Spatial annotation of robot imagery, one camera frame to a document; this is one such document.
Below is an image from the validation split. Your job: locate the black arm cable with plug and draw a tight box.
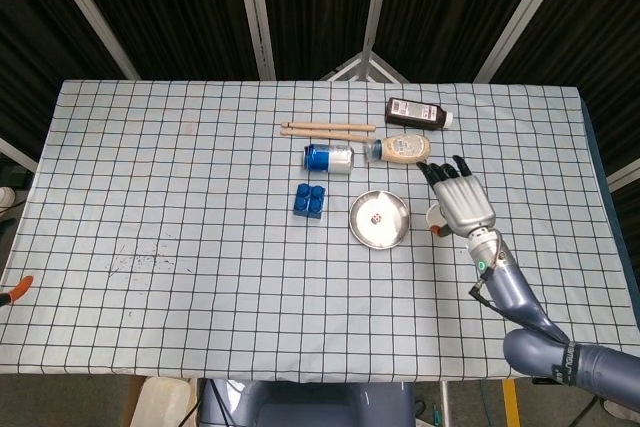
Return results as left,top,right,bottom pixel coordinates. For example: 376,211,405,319
468,282,571,343

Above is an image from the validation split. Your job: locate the metal table leg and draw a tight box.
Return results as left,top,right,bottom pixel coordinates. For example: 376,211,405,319
439,380,452,427

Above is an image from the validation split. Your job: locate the dark brown sauce bottle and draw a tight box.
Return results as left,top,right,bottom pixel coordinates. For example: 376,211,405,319
384,97,455,131

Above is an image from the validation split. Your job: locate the beige sauce bottle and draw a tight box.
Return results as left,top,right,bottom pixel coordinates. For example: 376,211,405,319
363,133,432,166

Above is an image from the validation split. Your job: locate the light blue checkered tablecloth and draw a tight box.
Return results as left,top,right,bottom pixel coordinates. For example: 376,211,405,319
0,78,640,382

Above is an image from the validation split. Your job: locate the blue building block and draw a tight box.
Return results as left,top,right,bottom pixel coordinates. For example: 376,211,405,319
292,182,327,221

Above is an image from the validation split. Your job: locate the wooden drumstick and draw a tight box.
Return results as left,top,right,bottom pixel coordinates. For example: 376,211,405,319
280,127,380,144

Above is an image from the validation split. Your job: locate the round silver metal plate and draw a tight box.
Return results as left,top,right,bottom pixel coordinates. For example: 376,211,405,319
348,189,412,250

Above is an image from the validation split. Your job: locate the wooden chopsticks pair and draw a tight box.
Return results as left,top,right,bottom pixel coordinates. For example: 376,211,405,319
280,120,377,132

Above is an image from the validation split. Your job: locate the white paper cup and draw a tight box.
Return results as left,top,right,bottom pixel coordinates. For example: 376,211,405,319
425,202,447,231

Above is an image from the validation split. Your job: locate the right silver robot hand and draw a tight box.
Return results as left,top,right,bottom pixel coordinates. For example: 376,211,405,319
416,155,497,238

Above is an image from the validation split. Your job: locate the aluminium triangular frame brace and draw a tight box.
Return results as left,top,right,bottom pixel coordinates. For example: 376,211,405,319
322,51,409,83

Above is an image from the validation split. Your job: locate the white plastic container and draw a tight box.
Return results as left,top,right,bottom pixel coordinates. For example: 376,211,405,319
130,376,199,427

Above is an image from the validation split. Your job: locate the blue and silver can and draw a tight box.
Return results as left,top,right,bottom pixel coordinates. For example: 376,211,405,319
301,143,356,174

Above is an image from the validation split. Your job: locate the blue-grey robot torso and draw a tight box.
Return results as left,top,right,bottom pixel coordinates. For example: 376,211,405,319
197,379,416,427

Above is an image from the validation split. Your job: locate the white metal frame post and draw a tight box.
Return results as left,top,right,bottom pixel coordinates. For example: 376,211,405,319
474,0,571,83
360,0,396,61
607,159,640,193
0,136,39,173
234,0,277,81
39,0,141,81

